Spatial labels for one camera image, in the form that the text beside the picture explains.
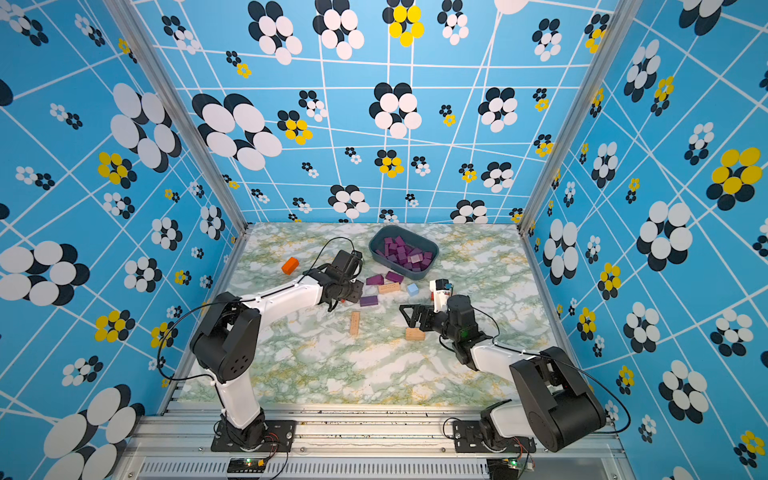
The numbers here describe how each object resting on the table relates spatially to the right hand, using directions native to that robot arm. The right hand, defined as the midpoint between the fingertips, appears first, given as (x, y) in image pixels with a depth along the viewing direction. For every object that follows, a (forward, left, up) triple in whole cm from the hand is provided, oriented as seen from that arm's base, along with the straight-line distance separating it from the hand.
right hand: (415, 306), depth 87 cm
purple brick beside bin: (+17, +6, -9) cm, 20 cm away
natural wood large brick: (-6, 0, -7) cm, 9 cm away
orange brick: (+21, +45, -7) cm, 50 cm away
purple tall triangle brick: (+16, +13, -9) cm, 23 cm away
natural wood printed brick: (+12, +8, -8) cm, 17 cm away
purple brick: (+31, +5, -6) cm, 32 cm away
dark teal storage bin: (+26, +3, -5) cm, 26 cm away
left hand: (+9, +18, -2) cm, 20 cm away
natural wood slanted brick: (-1, +19, -8) cm, 21 cm away
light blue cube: (+10, 0, -7) cm, 12 cm away
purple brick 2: (+6, +15, -6) cm, 17 cm away
